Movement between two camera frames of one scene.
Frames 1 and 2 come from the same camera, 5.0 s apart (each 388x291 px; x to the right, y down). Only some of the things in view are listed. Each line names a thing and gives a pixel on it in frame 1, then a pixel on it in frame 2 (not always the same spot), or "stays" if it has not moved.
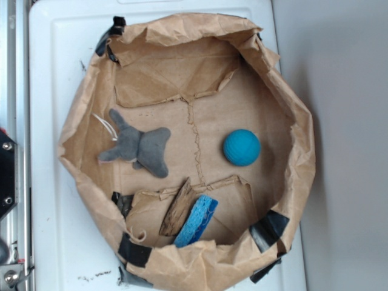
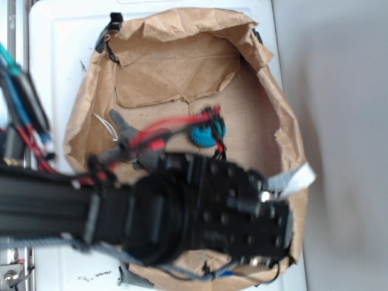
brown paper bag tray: [184, 130] stays
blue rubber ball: [242, 147] -> [203, 136]
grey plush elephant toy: [143, 148] stays
